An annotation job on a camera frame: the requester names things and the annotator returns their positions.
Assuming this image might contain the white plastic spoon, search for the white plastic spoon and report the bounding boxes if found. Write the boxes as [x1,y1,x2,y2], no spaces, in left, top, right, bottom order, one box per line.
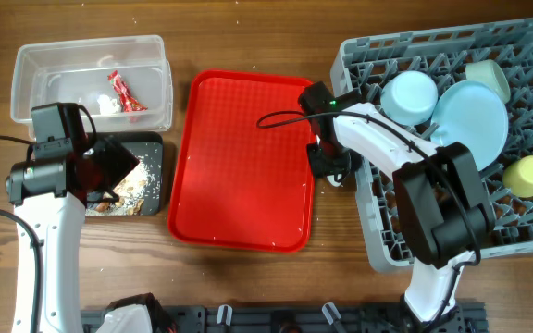
[327,175,341,188]

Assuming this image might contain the red snack wrapper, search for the red snack wrapper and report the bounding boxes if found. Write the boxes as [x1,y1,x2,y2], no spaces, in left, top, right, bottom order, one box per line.
[108,70,147,113]

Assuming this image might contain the blue bowl with food scraps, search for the blue bowl with food scraps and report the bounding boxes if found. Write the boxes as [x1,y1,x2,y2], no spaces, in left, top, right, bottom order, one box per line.
[380,71,439,126]

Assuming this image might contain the light blue plate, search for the light blue plate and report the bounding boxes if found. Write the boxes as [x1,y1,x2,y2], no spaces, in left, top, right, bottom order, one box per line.
[429,80,509,171]

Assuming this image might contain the mint green bowl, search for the mint green bowl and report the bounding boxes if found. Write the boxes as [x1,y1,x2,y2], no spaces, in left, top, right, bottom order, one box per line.
[465,59,511,104]

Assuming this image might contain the yellow plastic cup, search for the yellow plastic cup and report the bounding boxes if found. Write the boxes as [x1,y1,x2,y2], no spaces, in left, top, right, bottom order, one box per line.
[502,155,533,198]

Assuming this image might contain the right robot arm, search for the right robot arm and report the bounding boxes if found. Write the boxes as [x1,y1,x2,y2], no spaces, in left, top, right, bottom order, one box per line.
[300,98,495,331]

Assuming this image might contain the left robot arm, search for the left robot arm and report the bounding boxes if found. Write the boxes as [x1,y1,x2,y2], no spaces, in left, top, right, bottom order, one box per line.
[6,135,139,332]

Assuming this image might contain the grey dishwasher rack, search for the grey dishwasher rack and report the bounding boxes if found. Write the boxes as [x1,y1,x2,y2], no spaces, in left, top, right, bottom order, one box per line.
[330,18,533,258]

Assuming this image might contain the black plastic bin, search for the black plastic bin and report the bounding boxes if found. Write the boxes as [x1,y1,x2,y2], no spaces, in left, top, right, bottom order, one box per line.
[102,132,164,192]

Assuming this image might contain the white crumpled tissue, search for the white crumpled tissue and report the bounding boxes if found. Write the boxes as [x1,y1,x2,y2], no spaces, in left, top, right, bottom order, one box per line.
[97,94,122,116]

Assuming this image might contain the clear plastic bin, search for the clear plastic bin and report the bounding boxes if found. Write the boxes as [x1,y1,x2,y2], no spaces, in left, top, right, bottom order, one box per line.
[10,35,173,139]

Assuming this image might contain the red serving tray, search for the red serving tray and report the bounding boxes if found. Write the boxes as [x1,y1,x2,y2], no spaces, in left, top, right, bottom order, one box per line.
[167,69,316,253]

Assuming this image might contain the left black cable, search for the left black cable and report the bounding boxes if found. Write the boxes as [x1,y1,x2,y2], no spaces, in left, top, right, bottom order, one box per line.
[0,135,45,333]

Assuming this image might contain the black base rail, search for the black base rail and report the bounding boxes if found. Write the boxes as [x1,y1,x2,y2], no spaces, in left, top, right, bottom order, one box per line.
[81,302,489,333]

